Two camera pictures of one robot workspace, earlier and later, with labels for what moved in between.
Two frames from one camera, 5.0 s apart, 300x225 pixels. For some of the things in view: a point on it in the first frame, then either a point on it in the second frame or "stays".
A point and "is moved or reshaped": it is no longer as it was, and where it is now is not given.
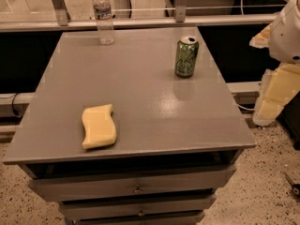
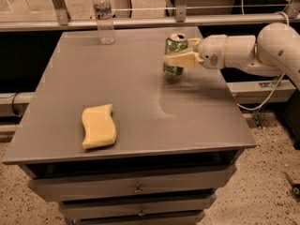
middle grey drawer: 99,209 stays
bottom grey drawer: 183,219 stays
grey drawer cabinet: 178,140 stays
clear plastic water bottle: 102,11 stays
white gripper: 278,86 -> 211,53
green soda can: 186,56 is moved or reshaped
